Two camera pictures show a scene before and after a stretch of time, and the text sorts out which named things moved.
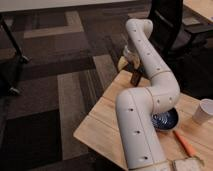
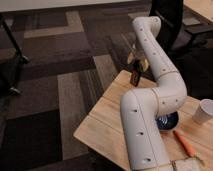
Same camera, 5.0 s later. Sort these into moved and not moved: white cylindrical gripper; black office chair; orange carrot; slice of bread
Moved: white cylindrical gripper
Not moved: black office chair; slice of bread; orange carrot
